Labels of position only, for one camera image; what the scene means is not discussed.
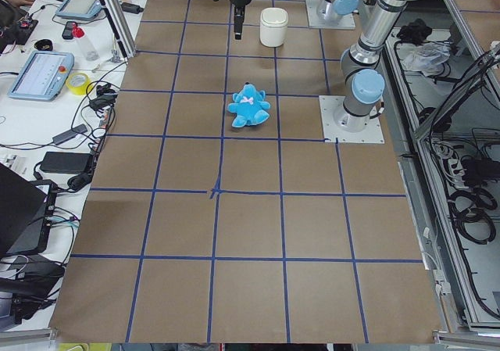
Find far teach pendant tablet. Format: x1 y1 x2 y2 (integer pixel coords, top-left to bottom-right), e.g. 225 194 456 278
55 0 102 21

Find crumpled plastic bag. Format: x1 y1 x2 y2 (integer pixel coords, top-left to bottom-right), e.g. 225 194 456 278
402 42 451 77

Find white trash can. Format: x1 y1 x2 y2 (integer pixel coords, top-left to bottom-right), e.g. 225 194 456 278
259 7 288 48

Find grey usb hub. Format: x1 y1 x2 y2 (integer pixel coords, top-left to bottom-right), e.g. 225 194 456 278
52 124 88 145

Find clear plastic bottle red cap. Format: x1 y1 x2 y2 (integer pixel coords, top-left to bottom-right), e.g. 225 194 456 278
72 23 99 61

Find black remote control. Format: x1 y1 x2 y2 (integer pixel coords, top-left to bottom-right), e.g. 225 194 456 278
62 21 77 41

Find coiled black cables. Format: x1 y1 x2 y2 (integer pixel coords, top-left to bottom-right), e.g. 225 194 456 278
447 188 499 246

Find blue plush toy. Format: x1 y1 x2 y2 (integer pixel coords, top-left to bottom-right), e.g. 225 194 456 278
227 82 270 128

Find black power brick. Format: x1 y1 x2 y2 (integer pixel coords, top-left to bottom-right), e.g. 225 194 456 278
40 152 93 174

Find small black bowl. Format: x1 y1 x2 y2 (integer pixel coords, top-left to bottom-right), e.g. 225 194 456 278
34 39 53 52

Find near teach pendant tablet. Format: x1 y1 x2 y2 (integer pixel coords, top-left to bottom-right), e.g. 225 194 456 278
7 51 74 102

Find teach pendant tablet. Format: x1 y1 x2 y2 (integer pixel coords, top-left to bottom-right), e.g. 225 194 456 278
7 51 74 102
55 0 102 21

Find black cloth bundle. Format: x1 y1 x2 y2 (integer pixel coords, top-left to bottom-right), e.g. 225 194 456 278
396 18 433 45

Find aluminium frame post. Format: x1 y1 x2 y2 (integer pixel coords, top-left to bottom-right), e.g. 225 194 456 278
99 0 136 59

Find black laptop computer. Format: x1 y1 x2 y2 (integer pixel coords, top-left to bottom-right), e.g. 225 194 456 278
1 165 57 257

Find yellow tape roll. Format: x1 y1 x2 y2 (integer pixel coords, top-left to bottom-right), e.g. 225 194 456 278
65 72 93 95

